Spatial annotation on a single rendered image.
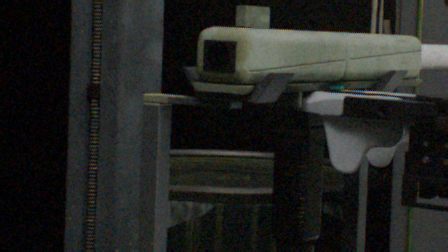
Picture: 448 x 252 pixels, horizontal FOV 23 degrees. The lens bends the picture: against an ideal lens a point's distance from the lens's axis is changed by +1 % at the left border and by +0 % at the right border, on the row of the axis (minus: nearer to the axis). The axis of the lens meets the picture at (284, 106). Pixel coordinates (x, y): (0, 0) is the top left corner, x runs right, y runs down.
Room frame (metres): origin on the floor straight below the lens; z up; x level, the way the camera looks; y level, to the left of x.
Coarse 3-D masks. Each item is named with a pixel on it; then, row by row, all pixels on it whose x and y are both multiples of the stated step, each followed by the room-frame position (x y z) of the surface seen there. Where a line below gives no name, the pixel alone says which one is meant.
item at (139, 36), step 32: (96, 0) 0.94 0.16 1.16; (128, 0) 0.93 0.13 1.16; (160, 0) 0.97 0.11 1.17; (96, 32) 0.94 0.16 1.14; (128, 32) 0.93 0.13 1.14; (160, 32) 0.97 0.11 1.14; (96, 64) 0.94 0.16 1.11; (128, 64) 0.93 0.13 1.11; (160, 64) 0.97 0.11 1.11; (96, 96) 0.94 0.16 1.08; (128, 96) 0.93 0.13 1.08; (96, 128) 0.94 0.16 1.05; (128, 128) 0.93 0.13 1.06; (96, 160) 0.94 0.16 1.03; (128, 160) 0.93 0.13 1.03; (96, 192) 0.94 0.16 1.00; (128, 192) 0.93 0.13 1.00; (96, 224) 0.93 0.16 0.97; (128, 224) 0.94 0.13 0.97
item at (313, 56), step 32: (224, 32) 0.77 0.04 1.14; (256, 32) 0.77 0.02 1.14; (288, 32) 0.81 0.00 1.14; (320, 32) 0.86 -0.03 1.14; (256, 64) 0.76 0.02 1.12; (288, 64) 0.80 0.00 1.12; (320, 64) 0.85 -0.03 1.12; (352, 64) 0.90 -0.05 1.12; (384, 64) 0.95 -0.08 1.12; (416, 64) 1.01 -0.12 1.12; (288, 96) 0.83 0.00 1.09; (288, 128) 0.86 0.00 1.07; (320, 128) 0.87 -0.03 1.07; (288, 160) 0.86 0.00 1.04; (320, 160) 0.87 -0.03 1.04; (288, 192) 0.86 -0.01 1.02; (320, 192) 0.87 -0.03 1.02; (288, 224) 0.85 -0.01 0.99; (320, 224) 0.87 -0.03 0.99
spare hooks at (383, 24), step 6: (372, 0) 1.40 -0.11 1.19; (372, 6) 1.40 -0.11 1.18; (396, 6) 1.44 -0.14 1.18; (372, 12) 1.40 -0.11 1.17; (396, 12) 1.44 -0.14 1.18; (372, 18) 1.40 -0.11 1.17; (372, 24) 1.40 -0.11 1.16; (384, 24) 1.41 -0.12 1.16; (396, 24) 1.44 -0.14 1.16; (372, 30) 1.40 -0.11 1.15; (384, 30) 1.42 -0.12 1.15; (396, 30) 1.44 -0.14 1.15
